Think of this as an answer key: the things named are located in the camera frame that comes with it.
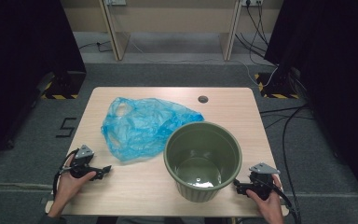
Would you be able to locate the black yellow striped stand base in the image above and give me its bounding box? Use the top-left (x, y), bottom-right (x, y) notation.
top-left (254, 72), bottom-right (301, 100)
top-left (39, 71), bottom-right (88, 101)

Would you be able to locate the thin white floor cable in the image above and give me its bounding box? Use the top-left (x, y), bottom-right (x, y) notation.
top-left (130, 39), bottom-right (280, 89)

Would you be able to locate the hand-held gripper cable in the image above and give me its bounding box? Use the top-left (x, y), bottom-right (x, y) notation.
top-left (262, 177), bottom-right (303, 224)
top-left (52, 148), bottom-right (79, 201)

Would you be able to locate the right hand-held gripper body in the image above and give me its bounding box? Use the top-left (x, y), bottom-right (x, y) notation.
top-left (243, 162), bottom-right (282, 202)

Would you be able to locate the bundle of black wall cables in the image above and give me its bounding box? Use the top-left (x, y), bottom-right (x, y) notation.
top-left (234, 3), bottom-right (278, 61)

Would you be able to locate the green plastic bin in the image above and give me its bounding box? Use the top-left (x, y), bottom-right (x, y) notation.
top-left (162, 120), bottom-right (243, 204)

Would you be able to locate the white power strip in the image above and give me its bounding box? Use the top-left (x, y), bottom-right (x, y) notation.
top-left (103, 0), bottom-right (128, 7)

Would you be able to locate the right hand-held gripper cable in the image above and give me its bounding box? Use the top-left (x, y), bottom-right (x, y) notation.
top-left (262, 177), bottom-right (303, 224)

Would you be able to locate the black floor cable with plug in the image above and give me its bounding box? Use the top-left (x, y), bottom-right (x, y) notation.
top-left (78, 39), bottom-right (114, 54)

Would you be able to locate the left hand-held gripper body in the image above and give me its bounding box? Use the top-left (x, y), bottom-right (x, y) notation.
top-left (69, 144), bottom-right (104, 182)

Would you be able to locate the person's right hand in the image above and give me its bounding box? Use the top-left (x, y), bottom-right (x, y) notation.
top-left (245, 174), bottom-right (285, 218)

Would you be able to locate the person's left hand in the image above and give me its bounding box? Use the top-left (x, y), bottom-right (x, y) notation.
top-left (54, 154), bottom-right (98, 210)

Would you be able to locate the blue plastic bag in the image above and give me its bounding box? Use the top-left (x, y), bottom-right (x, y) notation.
top-left (100, 96), bottom-right (206, 163)

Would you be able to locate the left hand-held gripper cable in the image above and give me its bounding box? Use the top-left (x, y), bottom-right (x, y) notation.
top-left (52, 148), bottom-right (79, 201)

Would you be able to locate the black curtain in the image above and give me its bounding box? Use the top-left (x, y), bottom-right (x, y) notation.
top-left (263, 0), bottom-right (358, 214)
top-left (0, 0), bottom-right (87, 167)

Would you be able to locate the light wooden desk leg panel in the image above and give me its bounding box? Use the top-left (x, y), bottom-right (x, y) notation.
top-left (218, 0), bottom-right (243, 62)
top-left (98, 0), bottom-right (131, 62)

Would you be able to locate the white wall socket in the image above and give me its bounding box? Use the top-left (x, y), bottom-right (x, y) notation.
top-left (241, 0), bottom-right (264, 7)

